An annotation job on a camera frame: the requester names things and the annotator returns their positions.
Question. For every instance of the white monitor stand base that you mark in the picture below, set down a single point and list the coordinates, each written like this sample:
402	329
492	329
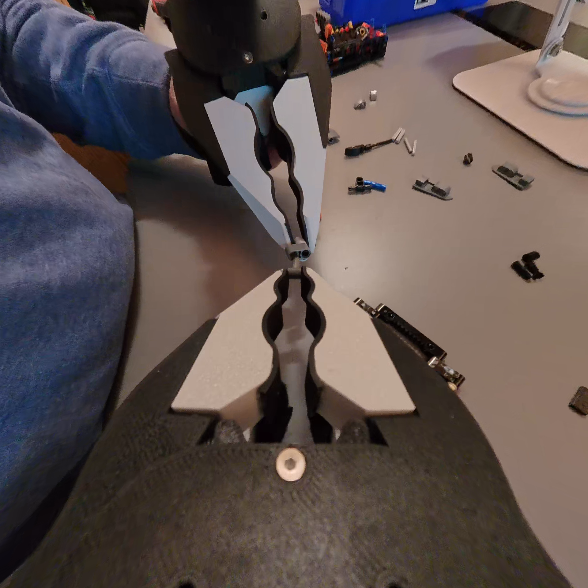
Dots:
496	87

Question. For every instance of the black lego axle with connector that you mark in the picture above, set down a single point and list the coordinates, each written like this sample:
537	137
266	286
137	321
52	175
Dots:
353	150

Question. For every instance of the person's left hand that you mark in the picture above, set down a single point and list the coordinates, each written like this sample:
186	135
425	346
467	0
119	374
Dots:
174	108

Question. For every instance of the grey lego wedge piece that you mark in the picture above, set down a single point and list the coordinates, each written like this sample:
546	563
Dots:
333	136

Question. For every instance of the grey lego axle pin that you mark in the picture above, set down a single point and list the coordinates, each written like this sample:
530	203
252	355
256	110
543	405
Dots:
296	266

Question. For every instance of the grey lego panel piece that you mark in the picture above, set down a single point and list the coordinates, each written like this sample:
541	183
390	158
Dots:
513	176
432	189

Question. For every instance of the person's torso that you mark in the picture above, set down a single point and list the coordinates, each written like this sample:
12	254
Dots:
55	275

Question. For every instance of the person's left forearm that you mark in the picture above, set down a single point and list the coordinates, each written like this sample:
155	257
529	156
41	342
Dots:
92	69

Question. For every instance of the blue storage bin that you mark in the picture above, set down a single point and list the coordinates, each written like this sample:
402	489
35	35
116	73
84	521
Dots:
367	11

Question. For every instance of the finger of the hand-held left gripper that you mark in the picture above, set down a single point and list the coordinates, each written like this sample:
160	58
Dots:
234	147
307	138

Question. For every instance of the black connector with blue pin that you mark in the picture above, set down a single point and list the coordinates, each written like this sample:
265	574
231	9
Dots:
366	185

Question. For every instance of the black tray of lego parts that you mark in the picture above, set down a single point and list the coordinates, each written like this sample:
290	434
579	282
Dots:
353	46

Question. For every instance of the grey lego cross connector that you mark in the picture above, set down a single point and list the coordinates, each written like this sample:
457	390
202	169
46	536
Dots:
297	250

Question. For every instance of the black lego gear rack assembly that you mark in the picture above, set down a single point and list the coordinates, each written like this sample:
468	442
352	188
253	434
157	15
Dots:
409	337

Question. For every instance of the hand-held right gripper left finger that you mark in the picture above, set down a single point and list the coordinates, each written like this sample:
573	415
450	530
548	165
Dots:
220	367

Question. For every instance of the dark lego slope piece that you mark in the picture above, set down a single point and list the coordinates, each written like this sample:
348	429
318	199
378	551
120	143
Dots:
579	400

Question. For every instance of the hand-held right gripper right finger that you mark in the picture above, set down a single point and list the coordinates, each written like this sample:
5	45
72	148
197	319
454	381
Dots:
363	367

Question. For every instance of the black lego block connector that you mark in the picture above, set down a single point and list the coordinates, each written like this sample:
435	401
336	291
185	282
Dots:
527	271

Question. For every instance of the white monitor stand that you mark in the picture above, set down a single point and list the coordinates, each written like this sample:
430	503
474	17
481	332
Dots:
560	92

